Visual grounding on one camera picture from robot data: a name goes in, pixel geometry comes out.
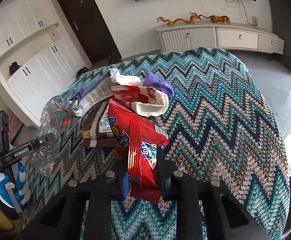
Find red snack bag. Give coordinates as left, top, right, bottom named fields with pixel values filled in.
left=108, top=99, right=169, bottom=204

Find blue white gloved left hand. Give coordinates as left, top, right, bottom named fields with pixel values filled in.
left=0, top=162, right=31, bottom=211

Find clear crumpled plastic bottle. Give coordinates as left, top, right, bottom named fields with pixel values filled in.
left=32, top=95, right=70, bottom=176

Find brown snack wrapper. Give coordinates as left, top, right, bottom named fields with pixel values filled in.
left=81, top=100, right=116, bottom=148

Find zigzag knitted table cloth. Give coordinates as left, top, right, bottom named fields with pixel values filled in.
left=23, top=48, right=290, bottom=239

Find red white paper cup wrapper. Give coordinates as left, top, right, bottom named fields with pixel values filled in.
left=109, top=68, right=169, bottom=117

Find purple plastic wrapper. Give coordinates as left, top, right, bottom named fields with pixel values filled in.
left=143, top=72, right=174, bottom=98

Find black handbag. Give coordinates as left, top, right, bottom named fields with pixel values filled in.
left=9, top=61, right=21, bottom=76

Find white silver printed wrapper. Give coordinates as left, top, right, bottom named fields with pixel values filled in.
left=69, top=74, right=113, bottom=117

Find black shoes pair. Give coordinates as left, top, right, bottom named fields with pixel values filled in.
left=76, top=67, right=89, bottom=79

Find white tv cabinet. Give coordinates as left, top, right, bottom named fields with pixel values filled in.
left=155, top=22, right=284, bottom=55

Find golden dragon figurine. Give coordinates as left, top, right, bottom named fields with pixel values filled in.
left=156, top=12, right=201, bottom=26

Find golden tiger figurine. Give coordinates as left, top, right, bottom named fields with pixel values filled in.
left=209, top=15, right=231, bottom=23

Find dark wooden door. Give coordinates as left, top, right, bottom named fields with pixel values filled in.
left=58, top=0, right=121, bottom=64

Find grey double door refrigerator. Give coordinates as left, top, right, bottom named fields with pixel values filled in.
left=269, top=0, right=291, bottom=72

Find white wall cabinet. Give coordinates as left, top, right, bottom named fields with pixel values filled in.
left=0, top=0, right=91, bottom=126

